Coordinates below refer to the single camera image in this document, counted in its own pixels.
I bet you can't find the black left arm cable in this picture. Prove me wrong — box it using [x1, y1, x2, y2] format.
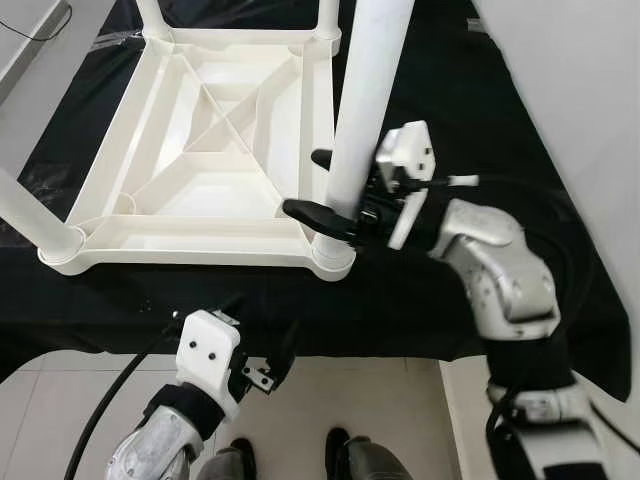
[64, 317, 187, 480]

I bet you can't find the grey black robot right foot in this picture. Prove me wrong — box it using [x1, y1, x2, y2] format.
[325, 427, 412, 480]

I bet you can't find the black wall power cable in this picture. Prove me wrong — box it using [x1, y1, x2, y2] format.
[0, 3, 74, 42]

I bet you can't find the long clear tape strip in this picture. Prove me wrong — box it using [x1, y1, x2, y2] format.
[93, 30, 148, 50]

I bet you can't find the grey black robot foot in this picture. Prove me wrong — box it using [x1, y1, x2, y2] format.
[325, 427, 412, 480]
[194, 437, 257, 480]

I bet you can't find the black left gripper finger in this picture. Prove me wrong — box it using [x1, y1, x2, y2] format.
[268, 320, 301, 386]

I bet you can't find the cross-shaped clear tape patch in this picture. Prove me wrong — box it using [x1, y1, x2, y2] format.
[18, 163, 73, 198]

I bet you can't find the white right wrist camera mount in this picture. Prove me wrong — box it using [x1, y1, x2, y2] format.
[374, 120, 480, 252]

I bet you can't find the grey black robot left foot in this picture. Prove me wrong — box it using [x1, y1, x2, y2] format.
[194, 437, 257, 480]

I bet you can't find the black tablecloth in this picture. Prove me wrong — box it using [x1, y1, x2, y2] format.
[0, 0, 633, 403]

